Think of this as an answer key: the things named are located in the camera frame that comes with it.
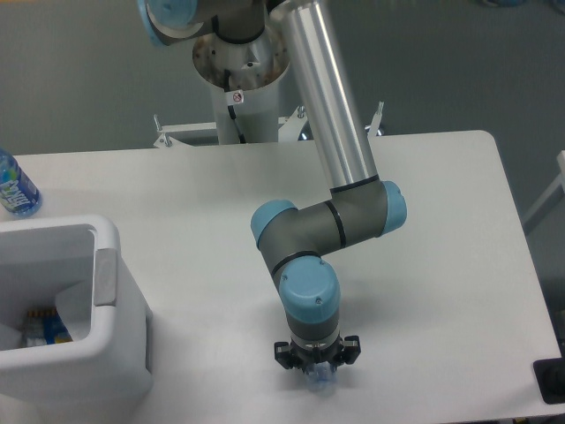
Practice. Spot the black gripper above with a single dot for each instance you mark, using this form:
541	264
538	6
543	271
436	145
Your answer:
344	351

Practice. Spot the white pedestal base frame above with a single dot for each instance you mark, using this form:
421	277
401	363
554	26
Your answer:
295	127

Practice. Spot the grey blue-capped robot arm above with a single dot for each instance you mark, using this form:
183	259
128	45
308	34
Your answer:
294	241

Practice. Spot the crushed clear plastic bottle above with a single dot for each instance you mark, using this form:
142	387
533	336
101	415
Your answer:
320	378

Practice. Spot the white frame at right edge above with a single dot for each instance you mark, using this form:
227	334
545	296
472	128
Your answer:
548	200

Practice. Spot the black device at table edge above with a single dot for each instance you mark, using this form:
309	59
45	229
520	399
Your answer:
550	377

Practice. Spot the blue labelled water bottle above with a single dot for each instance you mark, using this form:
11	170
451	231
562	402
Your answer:
19	195

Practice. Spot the blue yellow snack packet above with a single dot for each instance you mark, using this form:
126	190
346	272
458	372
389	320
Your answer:
44	327

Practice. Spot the white paper wrapper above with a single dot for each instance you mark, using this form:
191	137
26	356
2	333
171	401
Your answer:
74	306

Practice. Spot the white trash can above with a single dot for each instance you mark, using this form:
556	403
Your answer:
41	257

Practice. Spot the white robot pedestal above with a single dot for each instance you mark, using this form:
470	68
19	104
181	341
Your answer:
243	80

